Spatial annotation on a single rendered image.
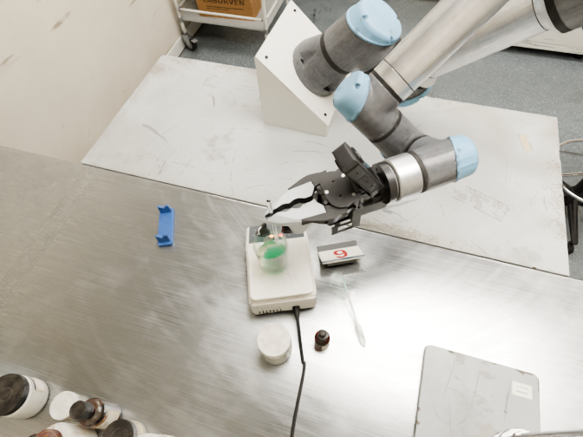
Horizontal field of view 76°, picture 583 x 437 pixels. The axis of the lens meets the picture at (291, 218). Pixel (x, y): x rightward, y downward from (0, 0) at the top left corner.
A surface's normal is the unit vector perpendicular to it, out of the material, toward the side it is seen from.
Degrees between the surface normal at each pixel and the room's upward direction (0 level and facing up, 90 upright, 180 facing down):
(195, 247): 0
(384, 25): 35
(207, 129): 0
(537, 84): 0
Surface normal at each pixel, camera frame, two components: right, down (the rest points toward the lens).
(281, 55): 0.61, -0.21
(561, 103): -0.04, -0.52
